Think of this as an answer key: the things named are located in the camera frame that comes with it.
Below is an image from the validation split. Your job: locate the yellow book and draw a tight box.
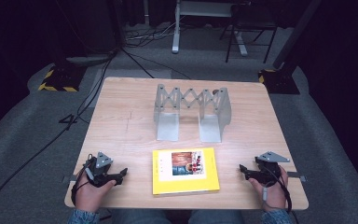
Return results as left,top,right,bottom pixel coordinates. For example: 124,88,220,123
151,147,221,197

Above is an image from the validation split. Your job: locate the person's leg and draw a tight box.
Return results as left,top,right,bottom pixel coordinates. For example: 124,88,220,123
111,209,172,224
187,209,246,224

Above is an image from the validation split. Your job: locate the grey metal expandable book rack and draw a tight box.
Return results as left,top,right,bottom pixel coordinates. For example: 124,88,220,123
153,83,233,144

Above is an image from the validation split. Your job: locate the bundle of floor cables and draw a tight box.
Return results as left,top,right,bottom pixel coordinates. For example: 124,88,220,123
123,18,181,49

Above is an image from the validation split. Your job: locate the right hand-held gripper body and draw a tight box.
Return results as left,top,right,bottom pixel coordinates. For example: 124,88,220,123
251,150,291,188

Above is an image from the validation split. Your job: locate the black metal chair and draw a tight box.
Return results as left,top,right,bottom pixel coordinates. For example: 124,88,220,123
219,2,279,64

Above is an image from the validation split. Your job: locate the long black floor cable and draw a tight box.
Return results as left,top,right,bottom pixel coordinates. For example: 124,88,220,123
0,46,122,218

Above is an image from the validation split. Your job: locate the person's right leg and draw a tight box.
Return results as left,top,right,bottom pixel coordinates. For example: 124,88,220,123
187,209,246,224

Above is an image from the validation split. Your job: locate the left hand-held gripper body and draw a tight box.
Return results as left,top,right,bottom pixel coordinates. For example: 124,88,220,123
83,151,119,189

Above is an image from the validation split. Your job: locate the person's left leg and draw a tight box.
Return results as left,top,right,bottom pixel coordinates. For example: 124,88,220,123
111,209,172,224

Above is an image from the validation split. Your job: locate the person's right hand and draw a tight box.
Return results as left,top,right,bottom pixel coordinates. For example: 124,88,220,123
247,165,290,213

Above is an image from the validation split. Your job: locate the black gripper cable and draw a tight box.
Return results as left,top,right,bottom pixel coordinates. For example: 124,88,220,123
262,161,294,214
70,154,98,207

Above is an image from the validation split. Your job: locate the black slanted stand post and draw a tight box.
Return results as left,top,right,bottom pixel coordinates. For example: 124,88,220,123
272,0,323,72

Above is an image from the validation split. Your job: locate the person's left hand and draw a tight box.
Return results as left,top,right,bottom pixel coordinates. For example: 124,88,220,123
75,178,117,214

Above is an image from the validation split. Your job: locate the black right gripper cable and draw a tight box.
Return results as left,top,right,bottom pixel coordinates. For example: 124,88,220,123
262,161,294,214

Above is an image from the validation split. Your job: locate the white desk frame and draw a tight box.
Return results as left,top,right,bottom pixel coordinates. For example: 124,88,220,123
171,0,250,58

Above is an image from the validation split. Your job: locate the black stand base striped tape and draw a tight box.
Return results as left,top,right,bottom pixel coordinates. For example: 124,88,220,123
257,67,301,95
37,63,88,93

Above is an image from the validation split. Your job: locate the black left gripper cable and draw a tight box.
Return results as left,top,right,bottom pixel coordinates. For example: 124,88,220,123
70,154,98,207

